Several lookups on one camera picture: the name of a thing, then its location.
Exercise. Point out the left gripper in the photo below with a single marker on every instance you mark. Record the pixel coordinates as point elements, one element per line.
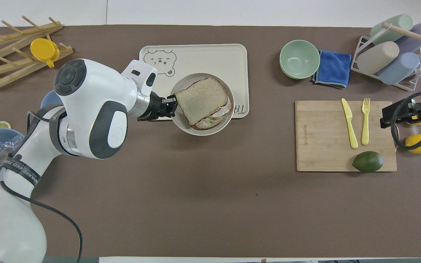
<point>156,106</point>

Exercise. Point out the white round plate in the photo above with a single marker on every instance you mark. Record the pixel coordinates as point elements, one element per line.
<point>181,126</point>

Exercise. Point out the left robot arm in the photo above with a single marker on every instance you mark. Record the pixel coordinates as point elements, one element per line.
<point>93,109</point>

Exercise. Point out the bread sandwich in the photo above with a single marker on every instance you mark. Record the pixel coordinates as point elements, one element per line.
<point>201,98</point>

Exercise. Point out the sandwich base with filling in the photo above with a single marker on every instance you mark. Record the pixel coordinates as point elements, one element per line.
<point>212,122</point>

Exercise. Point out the blue tumbler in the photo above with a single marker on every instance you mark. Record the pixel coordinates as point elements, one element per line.
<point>398,69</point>

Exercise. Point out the yellow plastic fork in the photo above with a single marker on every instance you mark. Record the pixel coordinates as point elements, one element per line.
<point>365,124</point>

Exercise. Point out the cream tray with bear print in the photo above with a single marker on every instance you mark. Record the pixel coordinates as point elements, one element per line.
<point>210,58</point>

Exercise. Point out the beige tumbler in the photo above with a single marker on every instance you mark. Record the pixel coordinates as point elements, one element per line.
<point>376,58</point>

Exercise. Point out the green avocado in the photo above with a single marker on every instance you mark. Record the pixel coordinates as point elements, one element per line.
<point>367,162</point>

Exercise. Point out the purple tumbler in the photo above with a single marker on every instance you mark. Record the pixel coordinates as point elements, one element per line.
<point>420,34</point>

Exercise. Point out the yellow plastic knife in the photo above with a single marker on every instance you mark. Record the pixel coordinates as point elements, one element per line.
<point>349,122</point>

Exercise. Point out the wooden rod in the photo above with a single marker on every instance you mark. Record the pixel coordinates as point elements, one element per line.
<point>411,34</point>

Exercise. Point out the green tumbler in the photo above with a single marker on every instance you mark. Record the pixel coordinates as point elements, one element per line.
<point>397,23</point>

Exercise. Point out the blue cloth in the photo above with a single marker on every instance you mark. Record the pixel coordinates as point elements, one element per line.
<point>334,67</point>

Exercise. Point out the blue round dish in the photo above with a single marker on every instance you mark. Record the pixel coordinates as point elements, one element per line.
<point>49,100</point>

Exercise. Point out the wooden cutting board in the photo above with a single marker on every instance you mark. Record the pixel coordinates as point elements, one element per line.
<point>323,138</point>

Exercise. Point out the yellow cup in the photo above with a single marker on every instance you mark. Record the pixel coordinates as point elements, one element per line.
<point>44,49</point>

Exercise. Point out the green bowl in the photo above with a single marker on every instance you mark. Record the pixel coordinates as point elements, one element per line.
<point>299,58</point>

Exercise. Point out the clear plastic ice cubes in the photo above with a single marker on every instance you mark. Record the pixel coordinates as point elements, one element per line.
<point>7,143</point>

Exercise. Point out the lemon slice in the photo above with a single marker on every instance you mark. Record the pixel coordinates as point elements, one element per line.
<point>2,125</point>

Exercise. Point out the wooden dish rack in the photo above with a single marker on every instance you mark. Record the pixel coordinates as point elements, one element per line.
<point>2,71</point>

